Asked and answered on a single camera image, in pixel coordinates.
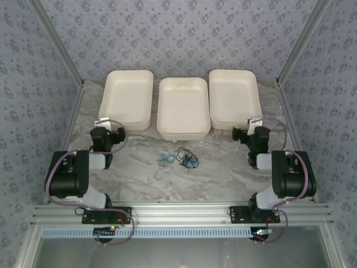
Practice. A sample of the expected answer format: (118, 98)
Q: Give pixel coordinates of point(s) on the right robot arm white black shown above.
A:
(293, 178)

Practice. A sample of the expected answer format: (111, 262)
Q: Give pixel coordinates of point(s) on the grey metal panel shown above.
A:
(181, 254)

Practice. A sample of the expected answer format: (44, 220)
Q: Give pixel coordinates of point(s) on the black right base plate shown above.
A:
(237, 215)

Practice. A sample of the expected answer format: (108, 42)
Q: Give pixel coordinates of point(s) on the aluminium mounting rail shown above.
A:
(181, 213)

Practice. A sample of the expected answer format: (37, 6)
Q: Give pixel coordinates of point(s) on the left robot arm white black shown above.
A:
(67, 178)

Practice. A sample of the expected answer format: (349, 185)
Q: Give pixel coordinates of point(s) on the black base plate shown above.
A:
(127, 209)
(237, 215)

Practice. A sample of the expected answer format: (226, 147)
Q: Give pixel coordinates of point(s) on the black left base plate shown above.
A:
(127, 209)

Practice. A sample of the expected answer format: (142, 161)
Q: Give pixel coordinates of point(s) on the aluminium frame post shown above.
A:
(304, 39)
(55, 39)

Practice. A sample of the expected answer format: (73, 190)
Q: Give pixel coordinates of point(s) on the cream plastic tray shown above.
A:
(125, 97)
(182, 109)
(234, 97)

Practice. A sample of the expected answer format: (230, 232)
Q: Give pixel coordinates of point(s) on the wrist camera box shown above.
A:
(255, 123)
(101, 121)

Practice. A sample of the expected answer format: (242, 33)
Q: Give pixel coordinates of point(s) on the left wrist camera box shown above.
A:
(101, 121)

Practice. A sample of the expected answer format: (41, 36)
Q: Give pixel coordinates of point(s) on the black electronics board with LEDs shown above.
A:
(262, 234)
(104, 233)

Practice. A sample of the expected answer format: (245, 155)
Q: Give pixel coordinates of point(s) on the aluminium table side rail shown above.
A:
(293, 131)
(69, 131)

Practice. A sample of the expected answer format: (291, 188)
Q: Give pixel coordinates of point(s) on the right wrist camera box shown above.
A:
(255, 123)

